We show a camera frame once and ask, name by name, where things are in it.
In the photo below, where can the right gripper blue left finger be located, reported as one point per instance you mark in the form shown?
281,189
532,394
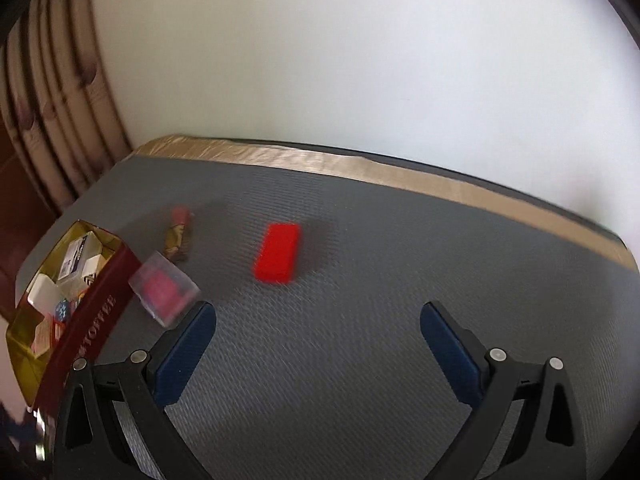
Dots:
177,353

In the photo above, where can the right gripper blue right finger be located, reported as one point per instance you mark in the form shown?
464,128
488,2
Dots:
458,352

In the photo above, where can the white charger cube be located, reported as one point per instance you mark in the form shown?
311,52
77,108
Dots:
44,295

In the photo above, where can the clear plastic card box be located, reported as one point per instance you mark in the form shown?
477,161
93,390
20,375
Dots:
78,252

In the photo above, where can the red rectangular block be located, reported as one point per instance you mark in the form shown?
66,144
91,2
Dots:
275,262

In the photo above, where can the blue patterned oval case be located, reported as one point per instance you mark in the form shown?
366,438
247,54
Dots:
63,311

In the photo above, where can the gold cardboard box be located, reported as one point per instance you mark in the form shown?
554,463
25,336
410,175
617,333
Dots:
43,337

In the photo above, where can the white zigzag pattern cube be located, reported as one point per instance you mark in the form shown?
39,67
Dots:
93,266

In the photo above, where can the clear box with red insert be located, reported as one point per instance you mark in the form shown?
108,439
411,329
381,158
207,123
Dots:
163,289

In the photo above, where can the red and gold tin box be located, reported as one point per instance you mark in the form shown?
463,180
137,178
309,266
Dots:
95,313

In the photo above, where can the gold and red lipstick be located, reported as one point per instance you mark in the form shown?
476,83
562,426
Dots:
178,237

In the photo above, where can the grey honeycomb table mat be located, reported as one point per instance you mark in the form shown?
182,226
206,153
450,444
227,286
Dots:
328,376

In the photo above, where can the brown wooden door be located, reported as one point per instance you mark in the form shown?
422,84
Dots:
24,218

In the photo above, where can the gold fabric table edge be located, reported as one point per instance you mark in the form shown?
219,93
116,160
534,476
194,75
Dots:
366,170

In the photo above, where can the beige patterned curtain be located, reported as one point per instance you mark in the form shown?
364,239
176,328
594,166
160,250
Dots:
56,103

